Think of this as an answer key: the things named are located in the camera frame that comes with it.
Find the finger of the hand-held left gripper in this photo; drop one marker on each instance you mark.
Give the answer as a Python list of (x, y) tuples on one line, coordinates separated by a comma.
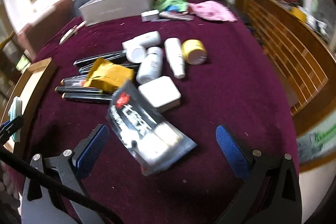
[(14, 124)]

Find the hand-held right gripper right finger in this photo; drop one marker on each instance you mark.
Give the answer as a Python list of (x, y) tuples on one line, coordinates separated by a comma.
[(231, 153)]

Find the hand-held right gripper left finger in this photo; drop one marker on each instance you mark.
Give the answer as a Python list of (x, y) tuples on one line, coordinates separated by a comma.
[(92, 150)]

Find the cardboard box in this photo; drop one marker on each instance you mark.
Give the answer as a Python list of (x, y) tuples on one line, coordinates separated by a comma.
[(31, 82)]

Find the black pen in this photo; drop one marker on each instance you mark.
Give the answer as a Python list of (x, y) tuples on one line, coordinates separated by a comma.
[(86, 98), (78, 90)]

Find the black and white packet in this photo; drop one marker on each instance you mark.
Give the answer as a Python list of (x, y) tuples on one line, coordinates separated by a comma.
[(136, 119)]

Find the yellow foil packet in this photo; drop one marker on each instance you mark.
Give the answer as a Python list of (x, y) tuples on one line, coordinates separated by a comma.
[(113, 75)]

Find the glossy black tube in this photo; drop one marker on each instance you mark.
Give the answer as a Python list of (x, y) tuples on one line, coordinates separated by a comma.
[(99, 58), (84, 70)]

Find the white square box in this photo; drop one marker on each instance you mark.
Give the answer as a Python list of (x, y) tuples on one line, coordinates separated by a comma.
[(158, 92)]

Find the white bottle with text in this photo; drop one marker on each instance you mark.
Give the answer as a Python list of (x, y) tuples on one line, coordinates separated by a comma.
[(149, 66)]

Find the yellow jar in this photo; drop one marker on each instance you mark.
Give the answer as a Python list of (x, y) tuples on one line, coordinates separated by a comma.
[(193, 49)]

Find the white bottle narrow neck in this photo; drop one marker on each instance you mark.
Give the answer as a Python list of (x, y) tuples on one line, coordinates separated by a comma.
[(174, 56)]

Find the white bottle wide cap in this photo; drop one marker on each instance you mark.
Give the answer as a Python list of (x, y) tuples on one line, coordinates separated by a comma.
[(147, 39)]

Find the person's left hand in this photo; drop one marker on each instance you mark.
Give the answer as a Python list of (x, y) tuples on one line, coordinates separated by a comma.
[(6, 183)]

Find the teal packet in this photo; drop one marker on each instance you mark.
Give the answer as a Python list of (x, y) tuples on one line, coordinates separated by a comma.
[(16, 108)]

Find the wooden glass cabinet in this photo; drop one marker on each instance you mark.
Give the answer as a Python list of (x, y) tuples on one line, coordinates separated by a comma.
[(8, 56)]

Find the maroon velvet tablecloth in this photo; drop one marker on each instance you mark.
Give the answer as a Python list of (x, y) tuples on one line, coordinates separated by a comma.
[(223, 82)]

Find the brown upholstered chair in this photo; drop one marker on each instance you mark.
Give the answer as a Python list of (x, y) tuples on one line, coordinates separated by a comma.
[(44, 27)]

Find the white key fob pink charm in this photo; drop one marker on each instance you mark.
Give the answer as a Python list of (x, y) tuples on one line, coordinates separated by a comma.
[(68, 35)]

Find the wooden slatted sideboard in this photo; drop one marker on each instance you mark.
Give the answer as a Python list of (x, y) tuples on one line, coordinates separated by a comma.
[(288, 45)]

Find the pink cloth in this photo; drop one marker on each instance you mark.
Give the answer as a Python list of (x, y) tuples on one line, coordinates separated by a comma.
[(210, 11)]

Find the long grey box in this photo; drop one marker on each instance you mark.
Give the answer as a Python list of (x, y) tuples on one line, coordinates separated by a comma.
[(118, 7)]

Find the small white box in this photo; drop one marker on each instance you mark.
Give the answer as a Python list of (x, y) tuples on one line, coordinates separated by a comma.
[(150, 15)]

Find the flat printed packet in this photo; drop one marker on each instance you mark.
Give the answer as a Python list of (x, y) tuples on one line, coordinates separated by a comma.
[(173, 16)]

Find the yellow box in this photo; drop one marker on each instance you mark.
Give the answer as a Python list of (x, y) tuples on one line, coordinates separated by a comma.
[(299, 14)]

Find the green cloth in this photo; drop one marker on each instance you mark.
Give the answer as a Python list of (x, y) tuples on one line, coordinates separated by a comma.
[(170, 1)]

